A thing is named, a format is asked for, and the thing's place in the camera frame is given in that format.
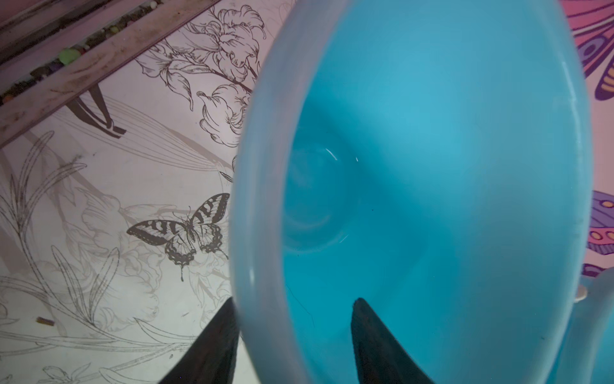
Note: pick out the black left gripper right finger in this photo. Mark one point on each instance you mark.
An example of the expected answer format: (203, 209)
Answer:
(379, 357)

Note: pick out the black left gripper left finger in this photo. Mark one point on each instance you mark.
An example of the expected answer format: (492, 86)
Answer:
(212, 357)

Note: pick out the light blue bucket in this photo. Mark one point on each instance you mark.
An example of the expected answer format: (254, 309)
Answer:
(433, 158)
(587, 325)

